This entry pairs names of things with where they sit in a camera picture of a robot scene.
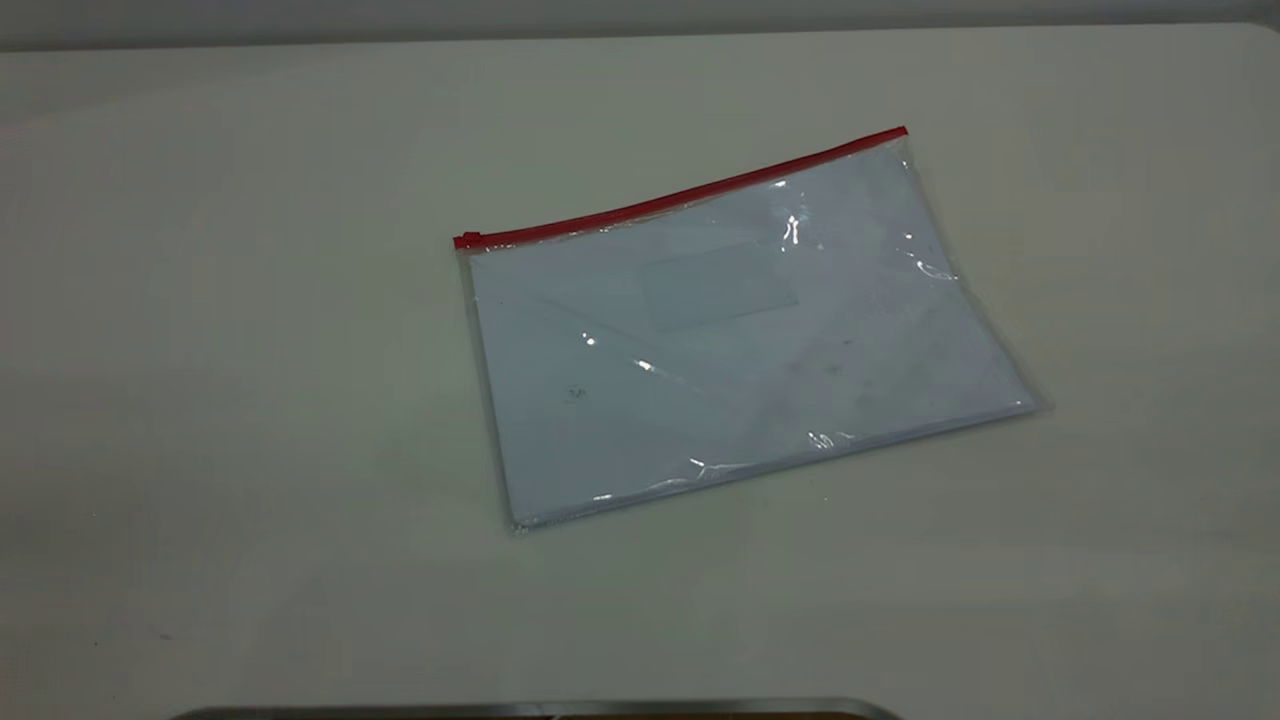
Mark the clear plastic zipper bag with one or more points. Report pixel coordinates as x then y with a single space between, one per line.
720 340

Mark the red zipper slider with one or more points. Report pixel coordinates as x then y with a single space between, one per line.
468 239

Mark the metal frame edge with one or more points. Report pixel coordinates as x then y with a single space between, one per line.
540 711

